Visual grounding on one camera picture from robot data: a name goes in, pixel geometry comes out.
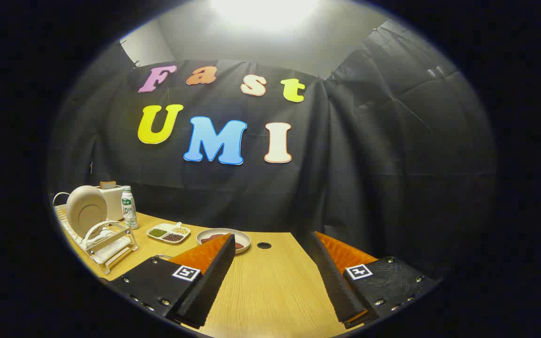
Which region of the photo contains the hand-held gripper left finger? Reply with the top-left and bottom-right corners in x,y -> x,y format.
105,233 -> 237,329

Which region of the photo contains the white wire dish rack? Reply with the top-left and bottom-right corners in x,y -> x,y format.
53,192 -> 139,275

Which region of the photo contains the beige round plate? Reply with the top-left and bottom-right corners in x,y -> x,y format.
66,185 -> 108,238

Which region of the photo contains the white bottle green label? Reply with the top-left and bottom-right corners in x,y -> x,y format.
121,186 -> 139,230

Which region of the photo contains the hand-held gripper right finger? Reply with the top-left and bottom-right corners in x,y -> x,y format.
307,230 -> 441,330

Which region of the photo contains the white toaster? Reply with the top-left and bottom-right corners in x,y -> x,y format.
96,184 -> 124,221

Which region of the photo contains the black backdrop cloth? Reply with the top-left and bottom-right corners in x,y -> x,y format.
47,19 -> 499,282

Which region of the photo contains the beige shallow bowl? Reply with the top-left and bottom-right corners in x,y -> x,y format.
196,228 -> 251,255

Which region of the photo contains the white divided dish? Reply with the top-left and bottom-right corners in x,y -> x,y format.
147,222 -> 191,245

